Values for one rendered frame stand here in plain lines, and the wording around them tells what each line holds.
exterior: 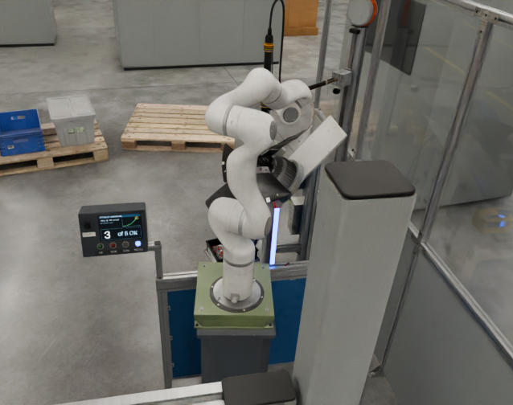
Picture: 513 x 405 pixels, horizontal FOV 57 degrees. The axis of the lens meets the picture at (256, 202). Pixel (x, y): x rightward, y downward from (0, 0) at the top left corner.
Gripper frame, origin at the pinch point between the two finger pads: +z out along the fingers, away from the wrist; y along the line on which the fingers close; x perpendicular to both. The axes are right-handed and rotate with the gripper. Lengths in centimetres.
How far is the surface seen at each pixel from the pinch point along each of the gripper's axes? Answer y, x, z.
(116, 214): -69, -41, -30
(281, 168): 11, -48, 13
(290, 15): 232, -128, 785
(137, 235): -61, -50, -32
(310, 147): 31, -44, 27
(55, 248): -134, -164, 116
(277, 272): 1, -82, -28
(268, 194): -1.2, -48.4, -10.1
